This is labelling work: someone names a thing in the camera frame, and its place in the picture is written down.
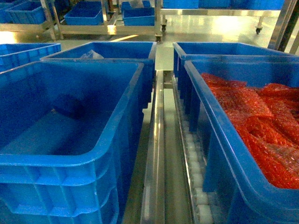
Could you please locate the blue bin with plastic bag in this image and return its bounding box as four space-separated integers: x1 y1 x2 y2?
41 42 157 108

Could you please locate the blue bin rear right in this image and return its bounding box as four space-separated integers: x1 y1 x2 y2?
173 42 299 93

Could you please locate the empty blue bin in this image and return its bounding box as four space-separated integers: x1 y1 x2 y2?
0 61 147 224

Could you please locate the blue bin with red wrap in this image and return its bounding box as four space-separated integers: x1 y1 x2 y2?
185 60 299 224

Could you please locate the steel shelf rack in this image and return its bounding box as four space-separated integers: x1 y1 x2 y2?
0 0 165 43

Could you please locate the red bubble wrap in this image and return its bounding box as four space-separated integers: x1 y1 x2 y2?
201 73 299 189

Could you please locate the roller conveyor rail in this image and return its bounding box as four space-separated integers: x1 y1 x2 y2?
140 70 214 224

